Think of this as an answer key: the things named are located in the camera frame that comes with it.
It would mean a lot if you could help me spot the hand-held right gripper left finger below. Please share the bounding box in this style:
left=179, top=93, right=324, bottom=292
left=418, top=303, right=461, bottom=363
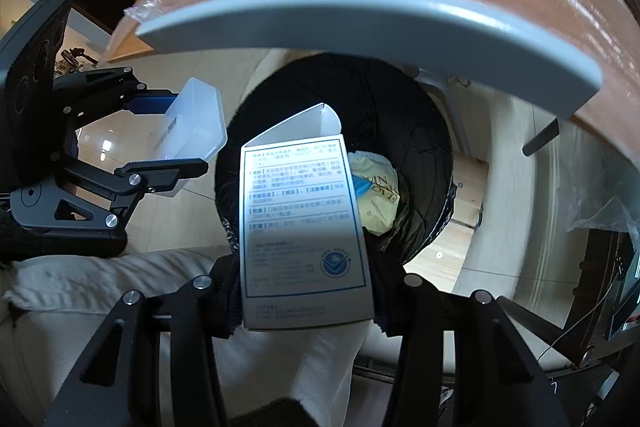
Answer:
left=45, top=256, right=246, bottom=427

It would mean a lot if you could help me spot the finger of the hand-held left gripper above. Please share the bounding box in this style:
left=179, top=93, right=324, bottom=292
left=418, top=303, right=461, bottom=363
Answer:
left=52, top=66, right=181, bottom=118
left=50, top=156, right=209, bottom=242

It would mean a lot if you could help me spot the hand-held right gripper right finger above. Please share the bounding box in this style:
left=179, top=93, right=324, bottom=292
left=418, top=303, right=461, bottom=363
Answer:
left=371, top=268, right=572, bottom=427

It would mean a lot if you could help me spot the translucent plastic box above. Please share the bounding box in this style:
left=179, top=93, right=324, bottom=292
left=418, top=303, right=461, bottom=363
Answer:
left=144, top=77, right=229, bottom=201

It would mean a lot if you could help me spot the white printed cardboard box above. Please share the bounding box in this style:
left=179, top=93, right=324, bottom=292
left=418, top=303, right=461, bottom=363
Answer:
left=238, top=102, right=376, bottom=333

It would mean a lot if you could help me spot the cream paper bag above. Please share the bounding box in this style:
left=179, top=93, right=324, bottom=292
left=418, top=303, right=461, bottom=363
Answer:
left=346, top=149, right=402, bottom=239

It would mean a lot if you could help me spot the black trash bin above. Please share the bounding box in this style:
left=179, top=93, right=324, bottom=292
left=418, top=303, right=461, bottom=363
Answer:
left=214, top=52, right=457, bottom=269

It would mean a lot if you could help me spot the light wooden board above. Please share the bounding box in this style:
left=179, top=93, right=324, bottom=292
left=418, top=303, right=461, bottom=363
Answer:
left=449, top=158, right=491, bottom=229

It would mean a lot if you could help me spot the grey table frame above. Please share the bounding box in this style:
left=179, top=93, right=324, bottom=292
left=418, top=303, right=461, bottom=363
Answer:
left=135, top=0, right=603, bottom=158

